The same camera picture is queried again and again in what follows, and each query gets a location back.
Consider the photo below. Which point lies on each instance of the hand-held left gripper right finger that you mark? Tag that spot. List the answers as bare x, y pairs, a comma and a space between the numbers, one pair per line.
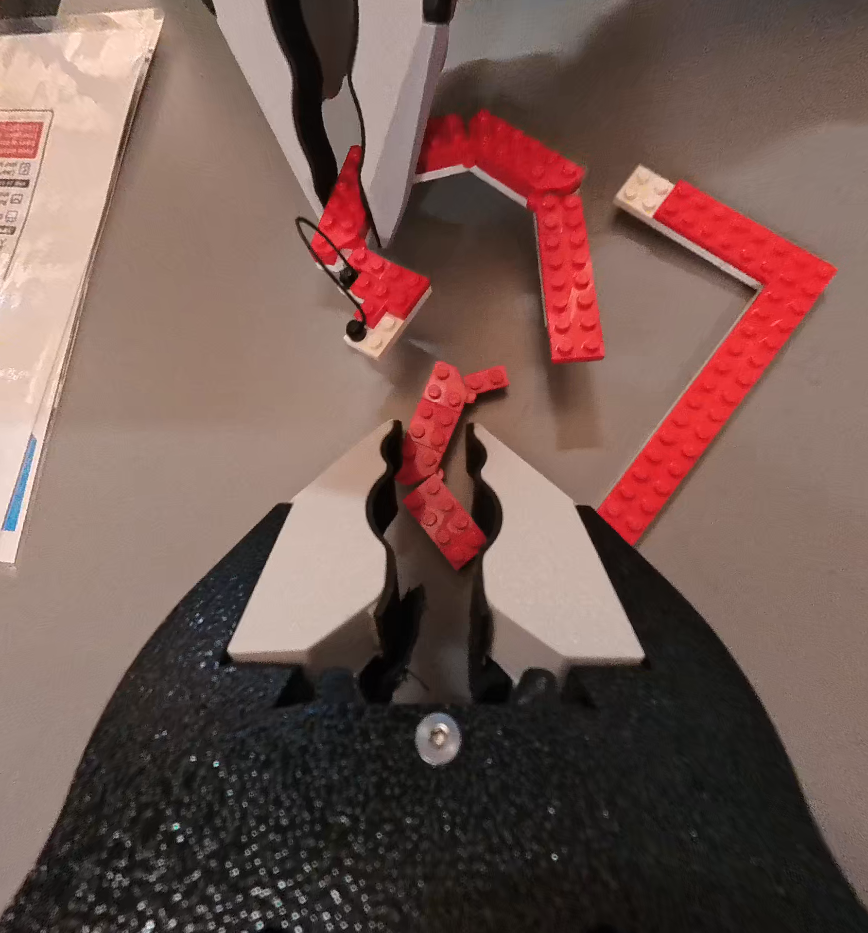
558, 583

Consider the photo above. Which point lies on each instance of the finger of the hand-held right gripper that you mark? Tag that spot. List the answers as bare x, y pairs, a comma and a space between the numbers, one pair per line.
259, 58
397, 109

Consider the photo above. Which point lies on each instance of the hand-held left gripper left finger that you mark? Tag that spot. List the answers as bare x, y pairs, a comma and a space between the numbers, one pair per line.
317, 568

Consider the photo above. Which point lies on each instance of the curved red lego assembly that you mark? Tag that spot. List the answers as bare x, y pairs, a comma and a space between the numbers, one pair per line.
572, 291

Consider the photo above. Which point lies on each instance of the hooked red lego frame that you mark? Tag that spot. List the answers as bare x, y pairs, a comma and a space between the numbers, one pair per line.
769, 291

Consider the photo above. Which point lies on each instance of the glossy printed instruction sheet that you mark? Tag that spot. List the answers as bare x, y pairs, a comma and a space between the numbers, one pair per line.
77, 87

